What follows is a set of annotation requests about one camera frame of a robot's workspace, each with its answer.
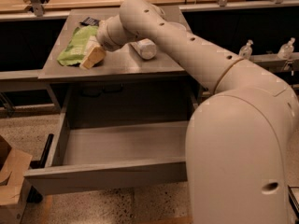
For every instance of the small black snack packet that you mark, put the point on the small black snack packet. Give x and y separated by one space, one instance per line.
89 21

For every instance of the black bar on floor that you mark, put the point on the black bar on floor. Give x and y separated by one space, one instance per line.
294 199

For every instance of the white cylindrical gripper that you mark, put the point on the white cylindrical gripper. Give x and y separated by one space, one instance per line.
103 38

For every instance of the clear sanitizer pump bottle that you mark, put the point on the clear sanitizer pump bottle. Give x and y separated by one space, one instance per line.
245 51

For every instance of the grey cabinet with top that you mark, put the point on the grey cabinet with top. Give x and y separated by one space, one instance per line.
123 64

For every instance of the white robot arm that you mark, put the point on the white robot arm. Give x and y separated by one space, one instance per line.
236 140

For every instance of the green rice chip bag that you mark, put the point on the green rice chip bag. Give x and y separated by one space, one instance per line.
75 51

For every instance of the open grey top drawer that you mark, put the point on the open grey top drawer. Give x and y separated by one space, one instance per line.
117 140

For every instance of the brown cardboard box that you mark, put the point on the brown cardboard box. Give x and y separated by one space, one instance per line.
14 189

